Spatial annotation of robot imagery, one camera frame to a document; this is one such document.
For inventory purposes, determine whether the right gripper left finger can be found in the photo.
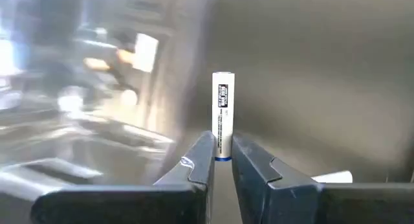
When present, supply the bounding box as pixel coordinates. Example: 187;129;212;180
30;130;217;224

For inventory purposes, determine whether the white AAA battery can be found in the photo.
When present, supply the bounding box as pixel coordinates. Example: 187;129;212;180
212;71;236;162

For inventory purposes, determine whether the clear plastic bin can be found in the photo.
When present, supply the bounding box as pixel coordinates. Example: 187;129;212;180
0;118;177;205

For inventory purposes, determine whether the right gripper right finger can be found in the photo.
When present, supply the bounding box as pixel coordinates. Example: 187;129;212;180
232;133;414;224

